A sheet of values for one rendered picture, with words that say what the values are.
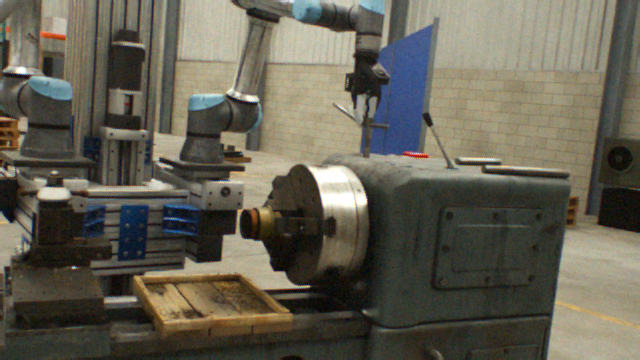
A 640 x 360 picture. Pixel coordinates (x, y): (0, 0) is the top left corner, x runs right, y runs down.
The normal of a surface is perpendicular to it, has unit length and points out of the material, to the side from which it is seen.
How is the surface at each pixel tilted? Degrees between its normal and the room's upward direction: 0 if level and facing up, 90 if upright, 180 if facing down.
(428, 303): 89
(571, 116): 90
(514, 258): 90
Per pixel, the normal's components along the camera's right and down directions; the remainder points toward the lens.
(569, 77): -0.73, 0.01
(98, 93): 0.57, 0.15
